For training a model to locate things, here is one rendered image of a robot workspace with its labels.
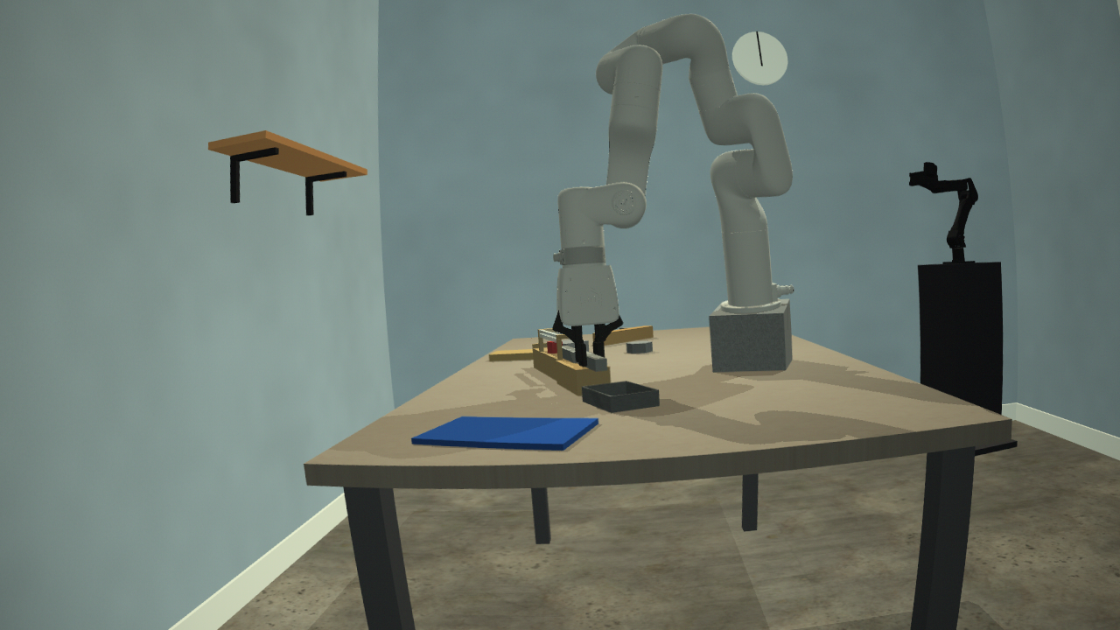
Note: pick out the tan wooden batten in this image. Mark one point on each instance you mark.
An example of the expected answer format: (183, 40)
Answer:
(629, 334)

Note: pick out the blue flat rectangular slab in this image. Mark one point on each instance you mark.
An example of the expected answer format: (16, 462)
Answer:
(521, 433)

